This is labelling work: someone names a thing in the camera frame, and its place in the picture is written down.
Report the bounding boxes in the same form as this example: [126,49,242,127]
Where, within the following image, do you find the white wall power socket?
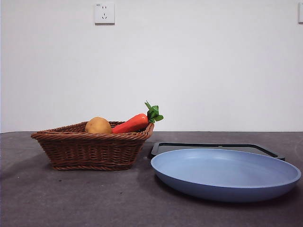
[95,2,116,25]

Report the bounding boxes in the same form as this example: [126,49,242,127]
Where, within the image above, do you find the blue round plate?
[150,148,302,203]

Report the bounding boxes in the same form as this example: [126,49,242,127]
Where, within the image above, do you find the yellow-brown potato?
[85,117,112,134]

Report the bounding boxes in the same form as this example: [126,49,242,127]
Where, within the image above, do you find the black rectangular tray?
[149,142,286,162]

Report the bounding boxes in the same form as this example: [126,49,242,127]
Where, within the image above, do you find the orange carrot with green leaves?
[111,100,164,134]

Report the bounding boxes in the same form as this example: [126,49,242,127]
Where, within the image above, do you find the brown wicker basket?
[30,121,155,171]

